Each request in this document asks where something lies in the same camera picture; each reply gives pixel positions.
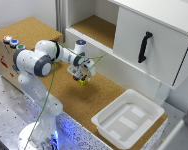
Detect green button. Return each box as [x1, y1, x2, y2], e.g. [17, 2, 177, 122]
[15, 43, 27, 52]

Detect red button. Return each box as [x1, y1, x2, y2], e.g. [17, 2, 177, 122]
[2, 34, 13, 44]

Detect blue button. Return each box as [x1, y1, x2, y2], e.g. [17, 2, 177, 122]
[9, 38, 20, 48]

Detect green cable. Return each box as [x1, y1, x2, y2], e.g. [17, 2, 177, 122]
[23, 40, 108, 150]

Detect yellow block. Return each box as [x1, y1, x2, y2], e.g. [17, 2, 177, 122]
[79, 78, 87, 86]

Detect black door handle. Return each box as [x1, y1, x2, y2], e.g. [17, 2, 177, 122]
[137, 31, 154, 64]

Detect white sliding door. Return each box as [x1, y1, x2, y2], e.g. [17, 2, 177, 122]
[112, 5, 188, 87]

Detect white plastic box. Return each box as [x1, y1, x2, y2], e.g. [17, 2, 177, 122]
[90, 88, 166, 150]

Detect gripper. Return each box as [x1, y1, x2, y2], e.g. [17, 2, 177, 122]
[67, 63, 92, 83]

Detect wooden drawer box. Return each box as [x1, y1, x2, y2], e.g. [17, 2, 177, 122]
[0, 16, 64, 90]

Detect white cabinet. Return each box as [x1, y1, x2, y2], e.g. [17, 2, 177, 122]
[64, 0, 188, 107]

